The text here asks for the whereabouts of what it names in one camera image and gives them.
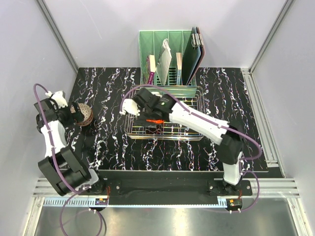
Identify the blue spine book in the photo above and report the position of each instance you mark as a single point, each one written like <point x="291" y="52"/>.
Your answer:
<point x="179" y="68"/>

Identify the white spiral notebook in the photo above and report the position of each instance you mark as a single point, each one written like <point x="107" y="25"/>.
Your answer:
<point x="164" y="61"/>

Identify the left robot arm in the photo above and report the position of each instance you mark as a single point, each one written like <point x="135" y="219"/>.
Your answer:
<point x="61" y="166"/>

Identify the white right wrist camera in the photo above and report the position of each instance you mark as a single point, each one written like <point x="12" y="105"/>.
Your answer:
<point x="129" y="106"/>

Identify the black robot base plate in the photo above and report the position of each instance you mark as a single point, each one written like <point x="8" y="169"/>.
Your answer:
<point x="209" y="183"/>

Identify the dark green clipboard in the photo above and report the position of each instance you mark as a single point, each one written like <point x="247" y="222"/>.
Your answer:
<point x="193" y="55"/>

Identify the green plastic file organizer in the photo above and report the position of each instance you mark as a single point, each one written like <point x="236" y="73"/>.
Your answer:
<point x="150" y="43"/>

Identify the orange plastic bowl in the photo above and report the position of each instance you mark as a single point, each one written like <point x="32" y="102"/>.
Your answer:
<point x="155" y="121"/>

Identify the red patterned bowl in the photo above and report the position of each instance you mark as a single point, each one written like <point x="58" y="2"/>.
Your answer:
<point x="81" y="113"/>

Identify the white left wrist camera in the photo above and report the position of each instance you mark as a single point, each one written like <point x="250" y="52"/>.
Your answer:
<point x="58" y="98"/>

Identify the metal wire dish rack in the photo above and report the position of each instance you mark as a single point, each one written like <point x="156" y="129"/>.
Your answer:
<point x="190" y="95"/>

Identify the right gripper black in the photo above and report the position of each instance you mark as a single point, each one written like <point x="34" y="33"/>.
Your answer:
<point x="141" y="119"/>

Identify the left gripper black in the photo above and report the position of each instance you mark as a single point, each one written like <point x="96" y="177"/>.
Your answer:
<point x="74" y="118"/>

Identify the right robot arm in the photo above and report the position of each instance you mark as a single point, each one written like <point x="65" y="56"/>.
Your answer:
<point x="229" y="144"/>

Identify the purple illustrated book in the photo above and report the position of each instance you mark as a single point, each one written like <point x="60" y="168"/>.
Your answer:
<point x="151" y="68"/>

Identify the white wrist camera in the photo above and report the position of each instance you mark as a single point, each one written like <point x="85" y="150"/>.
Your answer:
<point x="129" y="106"/>
<point x="58" y="98"/>

